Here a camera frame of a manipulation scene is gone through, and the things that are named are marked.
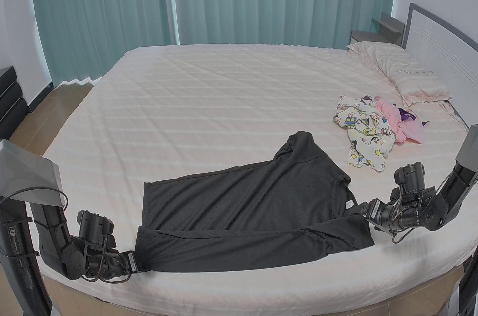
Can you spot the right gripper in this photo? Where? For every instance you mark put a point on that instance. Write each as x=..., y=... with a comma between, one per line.
x=379, y=215

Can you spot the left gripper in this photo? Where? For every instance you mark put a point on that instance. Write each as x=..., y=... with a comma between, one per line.
x=127, y=264

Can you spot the black T-shirt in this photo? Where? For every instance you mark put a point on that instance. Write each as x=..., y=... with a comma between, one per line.
x=242, y=213

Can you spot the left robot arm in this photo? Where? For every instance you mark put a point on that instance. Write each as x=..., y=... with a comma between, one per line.
x=56, y=243

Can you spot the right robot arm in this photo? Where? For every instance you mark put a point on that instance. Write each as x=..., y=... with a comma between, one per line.
x=448, y=195

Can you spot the white printed pyjama top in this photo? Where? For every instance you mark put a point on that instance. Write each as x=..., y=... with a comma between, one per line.
x=368, y=146

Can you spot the pink garment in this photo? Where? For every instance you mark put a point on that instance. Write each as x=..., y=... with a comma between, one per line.
x=390, y=116

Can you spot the purple garment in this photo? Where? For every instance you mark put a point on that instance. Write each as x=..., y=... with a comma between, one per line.
x=407, y=115

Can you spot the pale pink pillow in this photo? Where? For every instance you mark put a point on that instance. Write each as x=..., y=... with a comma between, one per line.
x=407, y=75

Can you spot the grey bedside table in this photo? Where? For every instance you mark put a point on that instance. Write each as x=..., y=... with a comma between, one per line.
x=369, y=36

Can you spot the bed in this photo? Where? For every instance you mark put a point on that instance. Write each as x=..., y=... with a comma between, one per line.
x=224, y=94

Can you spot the black chest of drawers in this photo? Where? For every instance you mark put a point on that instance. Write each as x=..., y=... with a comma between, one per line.
x=11, y=101

